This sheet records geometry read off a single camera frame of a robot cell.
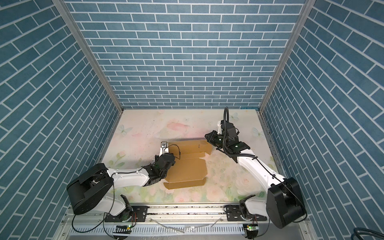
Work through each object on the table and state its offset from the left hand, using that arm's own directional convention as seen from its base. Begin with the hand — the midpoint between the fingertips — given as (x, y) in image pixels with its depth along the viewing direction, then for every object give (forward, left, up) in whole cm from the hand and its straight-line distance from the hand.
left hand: (169, 151), depth 90 cm
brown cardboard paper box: (-9, -11, -6) cm, 16 cm away
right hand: (+3, -20, +14) cm, 24 cm away
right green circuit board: (-38, -44, -10) cm, 59 cm away
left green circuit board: (-37, +20, -10) cm, 43 cm away
